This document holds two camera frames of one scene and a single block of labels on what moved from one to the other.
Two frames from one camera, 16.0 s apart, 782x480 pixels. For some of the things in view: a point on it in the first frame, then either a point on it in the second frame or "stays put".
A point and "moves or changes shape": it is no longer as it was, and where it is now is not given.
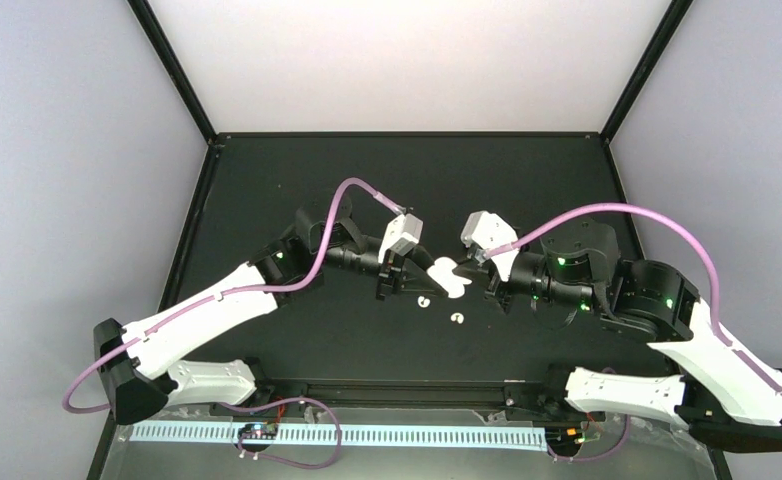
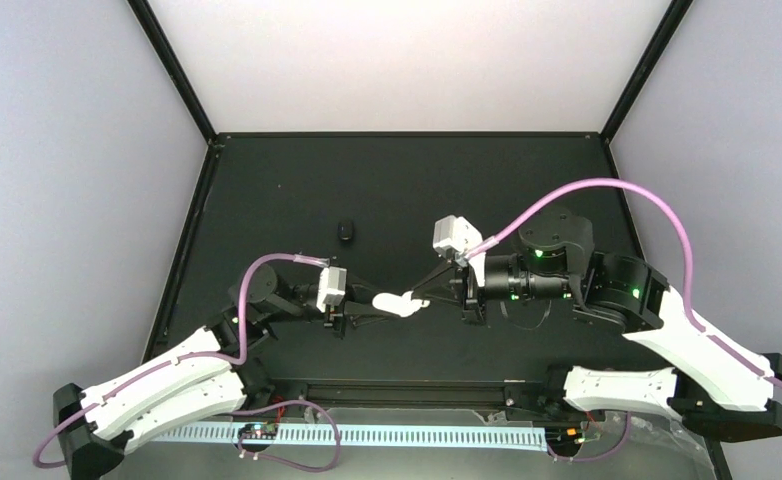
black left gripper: x=398 y=269 → x=359 y=314
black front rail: x=450 y=393 stays put
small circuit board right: x=564 y=437 stays put
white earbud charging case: x=442 y=272 moves or changes shape
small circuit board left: x=263 y=431 stays put
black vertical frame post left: x=168 y=57 stays put
